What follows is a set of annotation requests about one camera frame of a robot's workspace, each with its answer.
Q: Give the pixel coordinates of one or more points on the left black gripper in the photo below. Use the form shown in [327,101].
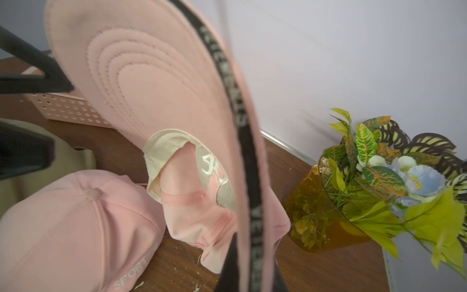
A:
[24,151]

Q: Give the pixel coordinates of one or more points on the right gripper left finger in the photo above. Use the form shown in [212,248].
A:
[229,277]

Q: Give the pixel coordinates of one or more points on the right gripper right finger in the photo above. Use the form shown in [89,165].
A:
[279,284]

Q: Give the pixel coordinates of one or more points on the beige baseball cap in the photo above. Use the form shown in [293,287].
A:
[67,160]

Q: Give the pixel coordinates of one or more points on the pink baseball cap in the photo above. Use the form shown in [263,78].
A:
[161,75]
[90,231]

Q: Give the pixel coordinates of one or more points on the pink plastic basket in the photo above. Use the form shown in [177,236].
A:
[67,107]

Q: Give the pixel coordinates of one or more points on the artificial green plant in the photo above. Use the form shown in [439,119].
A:
[388,184]

